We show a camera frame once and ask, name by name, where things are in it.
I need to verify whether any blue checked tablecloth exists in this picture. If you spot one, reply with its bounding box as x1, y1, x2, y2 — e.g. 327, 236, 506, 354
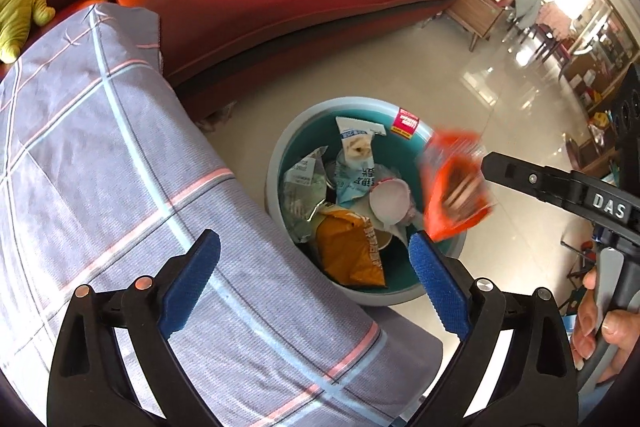
0, 4, 443, 427

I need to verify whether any teal round bin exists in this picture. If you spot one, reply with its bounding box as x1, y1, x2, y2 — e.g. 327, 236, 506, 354
265, 96, 468, 307

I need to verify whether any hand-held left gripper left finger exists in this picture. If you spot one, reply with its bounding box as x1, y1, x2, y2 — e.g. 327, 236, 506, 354
46, 229, 222, 427

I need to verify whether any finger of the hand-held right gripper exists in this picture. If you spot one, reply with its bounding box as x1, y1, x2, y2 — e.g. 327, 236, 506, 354
481, 152, 591, 208

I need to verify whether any person's right hand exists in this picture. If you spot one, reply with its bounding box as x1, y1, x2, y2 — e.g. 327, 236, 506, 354
570, 268, 640, 383

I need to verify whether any green silver foil packet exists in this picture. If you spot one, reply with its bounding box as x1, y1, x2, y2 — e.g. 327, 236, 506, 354
283, 147, 328, 244

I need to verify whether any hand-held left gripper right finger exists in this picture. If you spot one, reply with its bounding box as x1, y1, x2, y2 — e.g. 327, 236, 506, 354
405, 231, 581, 427

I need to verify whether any teal and white packet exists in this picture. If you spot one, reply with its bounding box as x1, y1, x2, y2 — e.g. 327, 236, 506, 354
334, 117, 387, 208

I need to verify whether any wooden side table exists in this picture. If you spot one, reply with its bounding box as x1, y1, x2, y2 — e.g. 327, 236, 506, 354
445, 0, 518, 52

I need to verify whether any yellow orange snack packet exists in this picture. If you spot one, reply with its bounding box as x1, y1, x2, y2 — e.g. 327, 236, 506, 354
315, 206, 387, 288

